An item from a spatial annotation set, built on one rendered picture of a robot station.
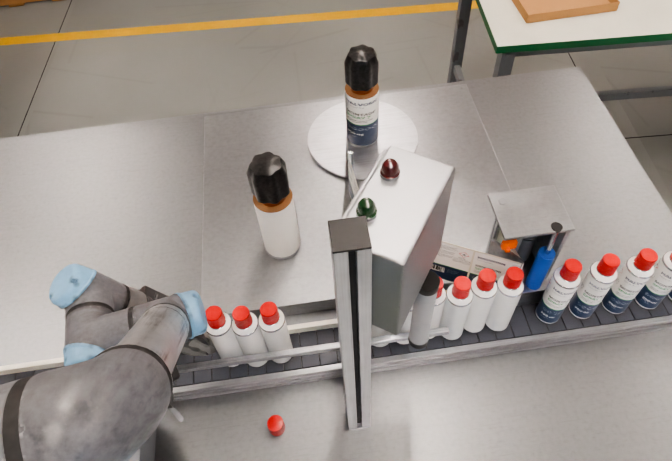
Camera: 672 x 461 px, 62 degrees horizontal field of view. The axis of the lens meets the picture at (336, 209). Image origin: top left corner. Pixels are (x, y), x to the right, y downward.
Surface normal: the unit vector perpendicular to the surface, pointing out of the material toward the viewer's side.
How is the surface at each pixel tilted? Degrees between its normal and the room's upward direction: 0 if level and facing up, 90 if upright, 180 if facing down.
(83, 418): 37
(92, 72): 0
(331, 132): 0
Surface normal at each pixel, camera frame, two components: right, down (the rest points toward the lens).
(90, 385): 0.40, -0.81
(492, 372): -0.04, -0.61
